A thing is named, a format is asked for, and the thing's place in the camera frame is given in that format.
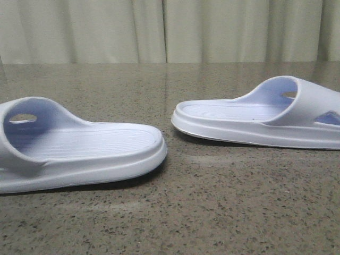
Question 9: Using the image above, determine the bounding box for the light blue slipper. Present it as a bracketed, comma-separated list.
[172, 76, 339, 149]
[1, 97, 167, 193]

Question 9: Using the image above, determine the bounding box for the white pleated curtain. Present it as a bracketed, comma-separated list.
[1, 1, 339, 64]

